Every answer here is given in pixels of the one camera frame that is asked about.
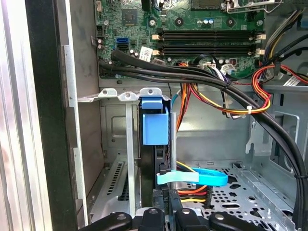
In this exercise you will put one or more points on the black open PC case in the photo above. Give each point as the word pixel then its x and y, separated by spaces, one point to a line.
pixel 48 96

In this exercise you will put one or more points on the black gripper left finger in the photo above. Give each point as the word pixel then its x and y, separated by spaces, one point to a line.
pixel 152 220

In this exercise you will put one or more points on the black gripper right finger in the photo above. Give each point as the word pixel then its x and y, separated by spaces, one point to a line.
pixel 188 221

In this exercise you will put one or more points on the white service tag label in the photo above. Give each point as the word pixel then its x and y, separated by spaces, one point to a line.
pixel 145 54

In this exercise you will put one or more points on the green motherboard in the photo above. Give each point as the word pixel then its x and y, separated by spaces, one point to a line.
pixel 149 12

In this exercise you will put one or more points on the silver drive cage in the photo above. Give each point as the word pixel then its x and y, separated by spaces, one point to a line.
pixel 284 125

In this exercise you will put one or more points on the hard disk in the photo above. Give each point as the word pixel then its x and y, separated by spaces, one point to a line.
pixel 155 130

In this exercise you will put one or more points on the blue SATA port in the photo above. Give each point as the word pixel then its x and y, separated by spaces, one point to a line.
pixel 122 40

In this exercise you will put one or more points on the silver socket cover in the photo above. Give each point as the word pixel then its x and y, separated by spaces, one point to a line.
pixel 250 7

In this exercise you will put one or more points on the silver disk bay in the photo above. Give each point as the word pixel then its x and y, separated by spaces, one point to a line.
pixel 131 144

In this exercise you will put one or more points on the black RAM slot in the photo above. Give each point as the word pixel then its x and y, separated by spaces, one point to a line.
pixel 207 52
pixel 207 39
pixel 207 33
pixel 207 47

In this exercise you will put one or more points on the CPU socket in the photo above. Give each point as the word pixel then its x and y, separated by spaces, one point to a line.
pixel 207 2

